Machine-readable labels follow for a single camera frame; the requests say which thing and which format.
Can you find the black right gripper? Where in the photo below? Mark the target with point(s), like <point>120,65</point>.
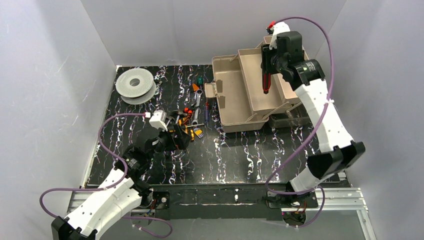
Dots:
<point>267,67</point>

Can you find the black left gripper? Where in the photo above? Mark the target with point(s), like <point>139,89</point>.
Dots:
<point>180,136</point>

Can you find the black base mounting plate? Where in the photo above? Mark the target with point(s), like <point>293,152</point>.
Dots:
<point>224,201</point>

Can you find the red and black utility knife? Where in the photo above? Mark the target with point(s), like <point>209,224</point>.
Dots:
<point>266,82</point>

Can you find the green handled screwdriver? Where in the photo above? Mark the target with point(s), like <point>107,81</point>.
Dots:
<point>200,80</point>

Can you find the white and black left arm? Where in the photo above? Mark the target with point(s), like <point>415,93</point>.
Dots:
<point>123,190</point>

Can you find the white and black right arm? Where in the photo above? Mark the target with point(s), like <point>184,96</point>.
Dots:
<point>338,150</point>

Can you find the silver combination wrench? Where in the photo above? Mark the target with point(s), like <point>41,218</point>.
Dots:
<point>198,94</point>

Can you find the yellow black bit holder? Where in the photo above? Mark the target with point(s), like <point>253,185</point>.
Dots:
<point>194,132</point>

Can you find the white filament spool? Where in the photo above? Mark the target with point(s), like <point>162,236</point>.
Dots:
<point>136,86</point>

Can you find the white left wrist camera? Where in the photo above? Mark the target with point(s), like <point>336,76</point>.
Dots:
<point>157,120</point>

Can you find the blue handled screwdriver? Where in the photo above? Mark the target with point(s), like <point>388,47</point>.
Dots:
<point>207,113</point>

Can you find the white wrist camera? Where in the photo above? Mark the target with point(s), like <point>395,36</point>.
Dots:
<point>274,29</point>
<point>157,120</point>

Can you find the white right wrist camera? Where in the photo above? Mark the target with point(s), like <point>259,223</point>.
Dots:
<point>274,29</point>

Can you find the beige translucent plastic toolbox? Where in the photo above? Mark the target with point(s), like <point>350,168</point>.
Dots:
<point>242,105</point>

